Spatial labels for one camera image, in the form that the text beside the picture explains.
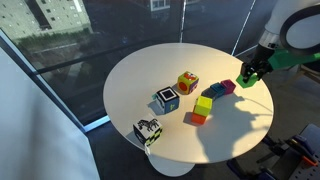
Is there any yellow-green block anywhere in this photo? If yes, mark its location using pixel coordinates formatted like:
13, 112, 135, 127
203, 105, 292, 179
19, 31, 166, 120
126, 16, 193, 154
193, 95, 213, 118

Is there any teal block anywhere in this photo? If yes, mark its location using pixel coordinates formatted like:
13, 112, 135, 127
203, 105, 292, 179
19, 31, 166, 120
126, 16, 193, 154
209, 82, 227, 99

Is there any black white number cube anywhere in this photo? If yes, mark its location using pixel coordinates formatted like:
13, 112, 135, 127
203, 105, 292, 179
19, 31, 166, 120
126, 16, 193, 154
153, 86, 181, 115

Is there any grey block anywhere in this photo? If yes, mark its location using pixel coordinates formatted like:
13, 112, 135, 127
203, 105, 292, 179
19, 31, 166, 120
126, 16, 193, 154
201, 87, 219, 101

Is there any blue orange bar clamp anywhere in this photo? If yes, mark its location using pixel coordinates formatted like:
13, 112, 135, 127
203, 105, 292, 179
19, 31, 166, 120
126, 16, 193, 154
263, 134, 319, 168

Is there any green printed camera bracket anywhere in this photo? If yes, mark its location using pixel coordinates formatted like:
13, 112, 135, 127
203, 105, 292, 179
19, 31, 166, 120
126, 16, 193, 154
268, 49, 320, 72

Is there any purple yellow picture cube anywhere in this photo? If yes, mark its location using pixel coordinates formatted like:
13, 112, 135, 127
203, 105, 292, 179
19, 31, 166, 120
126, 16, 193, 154
176, 70, 200, 95

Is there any orange block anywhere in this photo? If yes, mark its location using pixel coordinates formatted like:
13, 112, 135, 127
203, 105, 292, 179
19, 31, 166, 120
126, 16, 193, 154
191, 112, 208, 126

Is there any green block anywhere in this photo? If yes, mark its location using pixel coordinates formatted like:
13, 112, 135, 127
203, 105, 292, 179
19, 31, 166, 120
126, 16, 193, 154
235, 72, 260, 89

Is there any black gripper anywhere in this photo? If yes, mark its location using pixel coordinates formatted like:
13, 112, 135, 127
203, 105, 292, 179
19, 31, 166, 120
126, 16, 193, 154
240, 44, 278, 84

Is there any pink block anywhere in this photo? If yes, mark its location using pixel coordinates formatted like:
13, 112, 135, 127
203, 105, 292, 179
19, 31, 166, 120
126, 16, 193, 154
220, 78, 237, 95

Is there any zebra checker soft cube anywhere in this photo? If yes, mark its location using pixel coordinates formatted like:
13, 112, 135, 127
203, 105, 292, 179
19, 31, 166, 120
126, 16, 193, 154
132, 117, 164, 156

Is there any white table pedestal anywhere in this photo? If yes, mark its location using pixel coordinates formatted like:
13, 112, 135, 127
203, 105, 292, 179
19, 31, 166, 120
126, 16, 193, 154
146, 153, 196, 178

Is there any pale green building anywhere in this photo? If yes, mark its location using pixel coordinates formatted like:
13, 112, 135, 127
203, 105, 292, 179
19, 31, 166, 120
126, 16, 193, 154
0, 0, 92, 40

